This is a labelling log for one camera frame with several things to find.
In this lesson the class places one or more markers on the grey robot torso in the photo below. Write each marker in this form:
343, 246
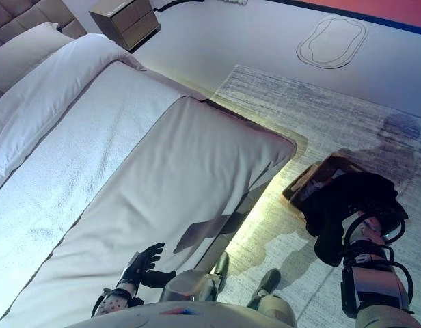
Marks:
179, 316

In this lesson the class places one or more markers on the grey striped area rug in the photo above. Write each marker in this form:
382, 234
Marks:
333, 112

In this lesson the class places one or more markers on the plain white pillow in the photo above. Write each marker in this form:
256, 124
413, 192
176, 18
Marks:
26, 54

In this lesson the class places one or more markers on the white pleated curtain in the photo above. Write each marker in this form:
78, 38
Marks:
232, 2

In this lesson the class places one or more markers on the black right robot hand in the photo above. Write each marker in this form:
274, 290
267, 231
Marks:
378, 212

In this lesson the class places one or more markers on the left robot leg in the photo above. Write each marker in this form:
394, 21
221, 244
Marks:
193, 283

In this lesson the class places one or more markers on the oval outlined floor mat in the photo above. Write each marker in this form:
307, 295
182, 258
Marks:
331, 44

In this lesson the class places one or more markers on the black garment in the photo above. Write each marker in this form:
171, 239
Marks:
333, 212

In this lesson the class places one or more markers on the brown rectangular laundry basket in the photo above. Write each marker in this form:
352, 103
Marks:
299, 189

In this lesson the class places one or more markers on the grey bed base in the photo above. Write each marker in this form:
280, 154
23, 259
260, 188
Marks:
244, 212

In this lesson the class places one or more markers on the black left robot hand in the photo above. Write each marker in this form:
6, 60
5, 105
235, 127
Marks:
142, 270

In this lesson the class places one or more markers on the brown two-drawer nightstand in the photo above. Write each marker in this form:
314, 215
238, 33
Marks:
128, 24

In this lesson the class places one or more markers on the brown padded headboard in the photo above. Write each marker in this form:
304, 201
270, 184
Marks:
26, 13

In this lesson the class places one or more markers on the white textured bed sheet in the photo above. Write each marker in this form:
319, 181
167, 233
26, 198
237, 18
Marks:
87, 136

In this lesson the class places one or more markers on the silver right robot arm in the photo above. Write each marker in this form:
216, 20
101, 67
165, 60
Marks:
374, 283

